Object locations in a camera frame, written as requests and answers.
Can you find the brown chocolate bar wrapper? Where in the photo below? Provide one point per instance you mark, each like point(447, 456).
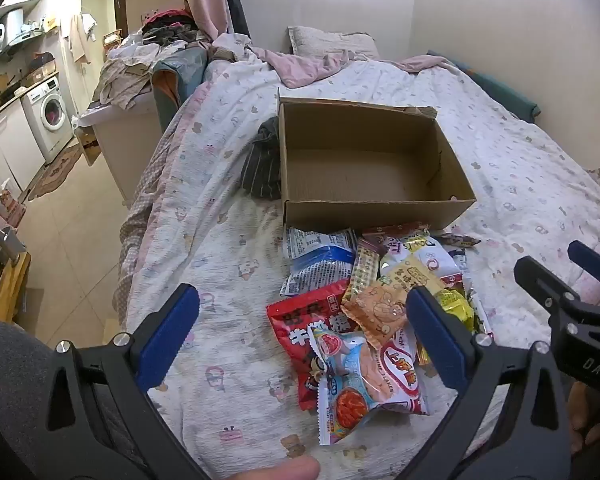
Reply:
point(460, 241)

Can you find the yellow snack packet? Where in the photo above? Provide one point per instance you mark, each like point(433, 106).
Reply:
point(455, 310)

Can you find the person's right hand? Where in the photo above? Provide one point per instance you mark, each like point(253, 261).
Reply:
point(582, 415)

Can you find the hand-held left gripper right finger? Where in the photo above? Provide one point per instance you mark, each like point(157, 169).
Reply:
point(437, 340)

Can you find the printed white blanket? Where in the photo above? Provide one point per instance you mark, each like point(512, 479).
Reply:
point(205, 185)

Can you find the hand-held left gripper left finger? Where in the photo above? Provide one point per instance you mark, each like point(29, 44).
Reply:
point(172, 340)

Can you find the white kitchen cabinet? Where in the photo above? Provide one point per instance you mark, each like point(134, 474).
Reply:
point(7, 145)

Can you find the cardboard box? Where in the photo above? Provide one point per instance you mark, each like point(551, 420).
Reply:
point(355, 170)

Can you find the pile of clothes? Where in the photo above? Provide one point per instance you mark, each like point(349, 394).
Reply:
point(130, 60)

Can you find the hanging beige towel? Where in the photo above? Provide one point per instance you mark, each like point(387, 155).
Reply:
point(80, 37)

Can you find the pink duvet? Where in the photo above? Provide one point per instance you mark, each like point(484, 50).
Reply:
point(305, 67)

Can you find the brown floor rug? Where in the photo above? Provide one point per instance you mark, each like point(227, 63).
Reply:
point(55, 172)

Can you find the white washing machine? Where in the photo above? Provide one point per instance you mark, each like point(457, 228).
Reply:
point(47, 115)

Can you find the teal cloth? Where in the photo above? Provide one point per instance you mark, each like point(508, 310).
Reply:
point(495, 85)

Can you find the white bedside cabinet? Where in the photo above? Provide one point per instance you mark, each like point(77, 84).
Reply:
point(130, 145)

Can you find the white blue printed snack packet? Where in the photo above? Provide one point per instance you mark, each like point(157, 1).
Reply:
point(317, 260)

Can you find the brown striped snack packet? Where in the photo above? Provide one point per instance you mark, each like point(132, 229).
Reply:
point(365, 270)

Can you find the person's left hand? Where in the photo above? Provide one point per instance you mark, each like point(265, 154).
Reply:
point(280, 471)

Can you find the pink white shrimp snack packet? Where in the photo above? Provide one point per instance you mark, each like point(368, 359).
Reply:
point(375, 390)

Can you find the white water heater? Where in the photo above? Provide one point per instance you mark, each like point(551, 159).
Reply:
point(14, 25)

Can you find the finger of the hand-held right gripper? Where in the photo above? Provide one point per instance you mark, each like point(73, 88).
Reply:
point(537, 280)
point(597, 262)

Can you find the wooden chair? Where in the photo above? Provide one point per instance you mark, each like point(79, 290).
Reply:
point(7, 285)

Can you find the beige orange cartoon snack packet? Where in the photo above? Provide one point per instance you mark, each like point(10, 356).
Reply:
point(380, 305)

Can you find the grey patterned pillow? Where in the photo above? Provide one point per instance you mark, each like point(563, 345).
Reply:
point(330, 42)

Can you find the dark striped cloth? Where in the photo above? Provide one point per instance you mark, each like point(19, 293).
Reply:
point(265, 165)

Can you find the white popcorn snack packet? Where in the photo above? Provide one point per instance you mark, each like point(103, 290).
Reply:
point(420, 255)

